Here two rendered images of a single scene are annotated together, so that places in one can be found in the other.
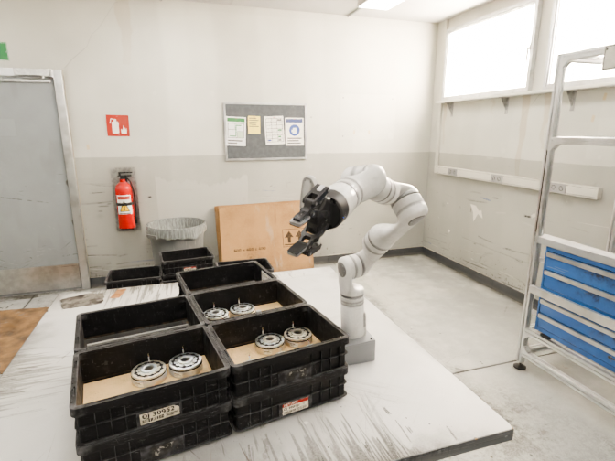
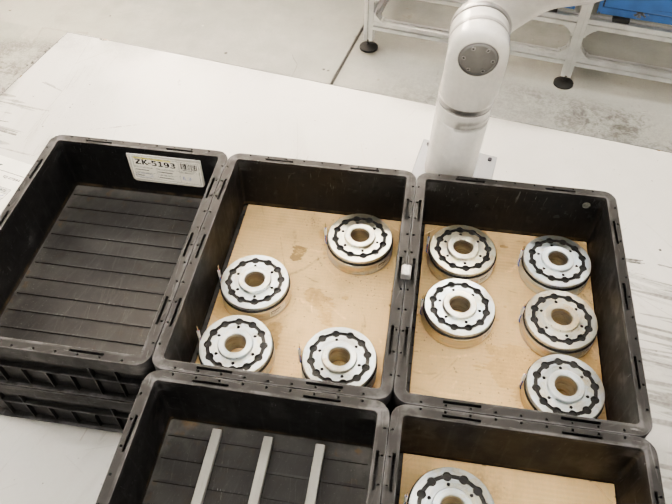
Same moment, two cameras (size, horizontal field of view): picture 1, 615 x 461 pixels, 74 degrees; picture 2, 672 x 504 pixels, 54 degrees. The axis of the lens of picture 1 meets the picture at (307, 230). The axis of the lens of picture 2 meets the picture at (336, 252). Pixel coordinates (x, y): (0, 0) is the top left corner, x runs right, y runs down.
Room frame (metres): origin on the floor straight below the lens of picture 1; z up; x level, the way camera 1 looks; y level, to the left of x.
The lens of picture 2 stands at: (1.13, 0.69, 1.64)
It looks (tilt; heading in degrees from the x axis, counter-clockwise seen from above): 50 degrees down; 306
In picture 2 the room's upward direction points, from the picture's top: straight up
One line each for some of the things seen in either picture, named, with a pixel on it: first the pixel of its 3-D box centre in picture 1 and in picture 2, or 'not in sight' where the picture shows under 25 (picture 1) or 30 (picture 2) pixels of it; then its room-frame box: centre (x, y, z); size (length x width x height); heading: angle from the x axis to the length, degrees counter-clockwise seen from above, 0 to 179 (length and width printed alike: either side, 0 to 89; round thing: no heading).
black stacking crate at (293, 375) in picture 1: (276, 347); (508, 310); (1.25, 0.10, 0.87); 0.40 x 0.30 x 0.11; 117
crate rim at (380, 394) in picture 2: (247, 301); (299, 262); (1.52, 0.24, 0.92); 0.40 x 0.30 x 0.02; 117
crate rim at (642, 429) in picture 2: (276, 333); (515, 288); (1.25, 0.10, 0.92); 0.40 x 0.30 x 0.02; 117
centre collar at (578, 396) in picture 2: not in sight; (565, 386); (1.14, 0.17, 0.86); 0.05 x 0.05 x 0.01
